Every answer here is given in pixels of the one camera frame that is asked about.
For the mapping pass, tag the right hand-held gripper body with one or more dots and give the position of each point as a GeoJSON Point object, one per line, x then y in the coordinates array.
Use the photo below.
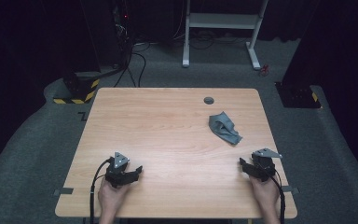
{"type": "Point", "coordinates": [262, 166]}

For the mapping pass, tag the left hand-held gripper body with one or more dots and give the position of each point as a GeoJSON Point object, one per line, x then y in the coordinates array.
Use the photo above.
{"type": "Point", "coordinates": [118, 175]}

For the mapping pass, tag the grey cloth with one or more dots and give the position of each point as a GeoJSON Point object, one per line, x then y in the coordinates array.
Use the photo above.
{"type": "Point", "coordinates": [224, 128]}

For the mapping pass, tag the person's left hand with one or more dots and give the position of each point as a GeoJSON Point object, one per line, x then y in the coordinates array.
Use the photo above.
{"type": "Point", "coordinates": [111, 197]}

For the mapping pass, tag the person's right hand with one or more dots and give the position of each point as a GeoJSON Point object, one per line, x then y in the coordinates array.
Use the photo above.
{"type": "Point", "coordinates": [264, 194]}

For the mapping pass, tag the grey tape strip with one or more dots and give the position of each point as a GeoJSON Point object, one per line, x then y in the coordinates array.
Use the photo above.
{"type": "Point", "coordinates": [292, 189]}
{"type": "Point", "coordinates": [63, 191]}

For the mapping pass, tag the grey round table grommet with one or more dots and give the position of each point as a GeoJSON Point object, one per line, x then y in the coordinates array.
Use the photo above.
{"type": "Point", "coordinates": [209, 100]}

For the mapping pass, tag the black stand base yellow mark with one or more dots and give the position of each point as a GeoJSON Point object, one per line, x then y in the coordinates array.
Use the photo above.
{"type": "Point", "coordinates": [297, 95]}

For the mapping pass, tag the black yellow striped stand base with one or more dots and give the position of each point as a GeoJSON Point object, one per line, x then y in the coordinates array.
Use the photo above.
{"type": "Point", "coordinates": [78, 90]}

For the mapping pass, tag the black equipment rack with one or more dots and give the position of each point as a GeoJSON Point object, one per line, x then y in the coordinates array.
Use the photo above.
{"type": "Point", "coordinates": [121, 28]}

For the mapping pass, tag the white metal stand frame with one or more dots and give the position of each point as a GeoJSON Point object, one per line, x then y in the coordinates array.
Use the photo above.
{"type": "Point", "coordinates": [220, 21]}

